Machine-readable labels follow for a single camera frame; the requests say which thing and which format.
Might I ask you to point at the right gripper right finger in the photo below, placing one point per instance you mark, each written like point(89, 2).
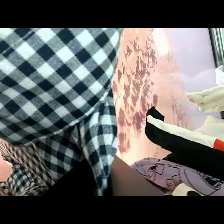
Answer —
point(128, 181)

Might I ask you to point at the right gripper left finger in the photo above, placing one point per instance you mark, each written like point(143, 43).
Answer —
point(76, 181)

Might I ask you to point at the checked shirt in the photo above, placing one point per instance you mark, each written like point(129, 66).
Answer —
point(56, 83)

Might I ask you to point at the purple garment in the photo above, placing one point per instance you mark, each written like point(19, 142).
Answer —
point(166, 175)

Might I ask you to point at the black garment with red stripe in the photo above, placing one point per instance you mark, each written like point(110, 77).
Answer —
point(180, 146)

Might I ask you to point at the white garment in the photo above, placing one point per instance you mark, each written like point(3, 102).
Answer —
point(208, 100)

